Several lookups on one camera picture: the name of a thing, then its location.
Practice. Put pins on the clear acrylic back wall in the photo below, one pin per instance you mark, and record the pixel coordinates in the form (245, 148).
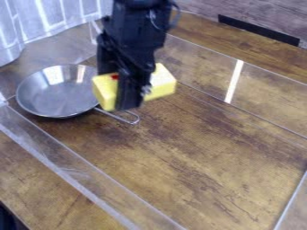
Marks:
(256, 90)

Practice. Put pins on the clear acrylic wall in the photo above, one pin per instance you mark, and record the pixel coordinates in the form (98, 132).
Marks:
(117, 200)
(256, 90)

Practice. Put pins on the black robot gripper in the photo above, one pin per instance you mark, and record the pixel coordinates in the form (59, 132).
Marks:
(134, 32)

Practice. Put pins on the yellow butter block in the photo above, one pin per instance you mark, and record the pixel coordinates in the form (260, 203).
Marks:
(105, 87)

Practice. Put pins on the clear acrylic front wall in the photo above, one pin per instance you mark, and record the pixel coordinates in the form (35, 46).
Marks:
(117, 200)

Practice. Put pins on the black strip on table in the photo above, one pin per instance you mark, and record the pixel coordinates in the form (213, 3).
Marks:
(276, 35)

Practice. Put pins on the clear acrylic corner bracket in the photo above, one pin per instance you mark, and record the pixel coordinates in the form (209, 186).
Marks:
(95, 31)

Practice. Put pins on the silver frying pan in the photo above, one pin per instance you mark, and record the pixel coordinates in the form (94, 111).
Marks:
(58, 92)

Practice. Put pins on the white sheer curtain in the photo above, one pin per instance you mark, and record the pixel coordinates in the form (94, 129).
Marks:
(30, 20)

